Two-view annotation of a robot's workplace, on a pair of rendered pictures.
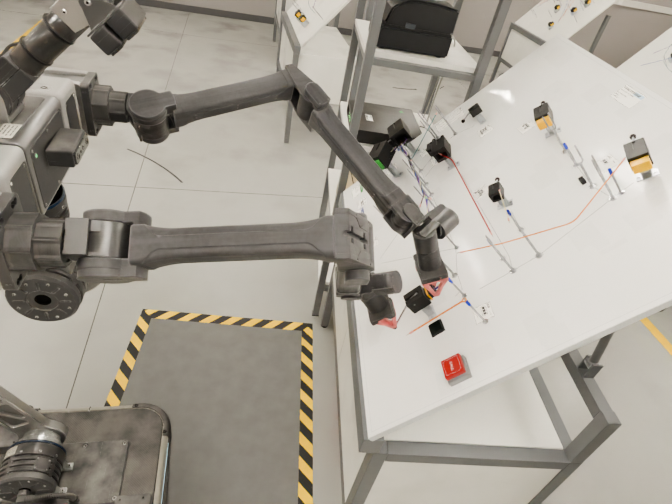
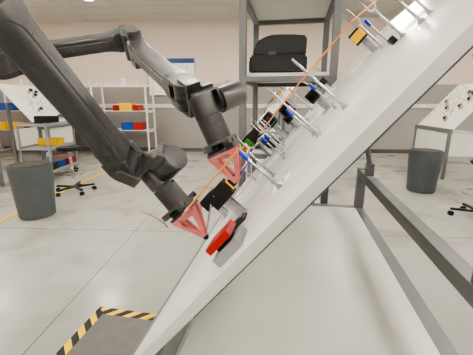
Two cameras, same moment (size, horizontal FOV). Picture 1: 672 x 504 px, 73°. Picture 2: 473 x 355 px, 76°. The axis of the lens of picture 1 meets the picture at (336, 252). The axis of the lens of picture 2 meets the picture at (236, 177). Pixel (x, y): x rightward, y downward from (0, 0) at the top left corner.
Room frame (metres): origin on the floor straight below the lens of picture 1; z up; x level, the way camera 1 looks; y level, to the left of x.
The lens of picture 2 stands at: (0.31, -0.51, 1.31)
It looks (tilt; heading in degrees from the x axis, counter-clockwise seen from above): 14 degrees down; 21
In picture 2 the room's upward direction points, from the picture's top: straight up
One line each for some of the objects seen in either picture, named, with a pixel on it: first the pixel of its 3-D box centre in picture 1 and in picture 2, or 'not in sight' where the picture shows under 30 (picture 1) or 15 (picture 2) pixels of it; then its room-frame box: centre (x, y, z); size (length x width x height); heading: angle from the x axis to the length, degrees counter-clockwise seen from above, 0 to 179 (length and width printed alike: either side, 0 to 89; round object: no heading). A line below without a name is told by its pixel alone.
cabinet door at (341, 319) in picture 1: (344, 283); not in sight; (1.49, -0.07, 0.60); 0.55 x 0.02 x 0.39; 10
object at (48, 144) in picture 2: not in sight; (52, 146); (4.24, 4.53, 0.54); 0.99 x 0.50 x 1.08; 20
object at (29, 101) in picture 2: not in sight; (41, 126); (4.87, 5.57, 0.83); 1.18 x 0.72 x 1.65; 19
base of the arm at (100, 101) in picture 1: (108, 105); not in sight; (0.95, 0.57, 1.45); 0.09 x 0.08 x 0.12; 18
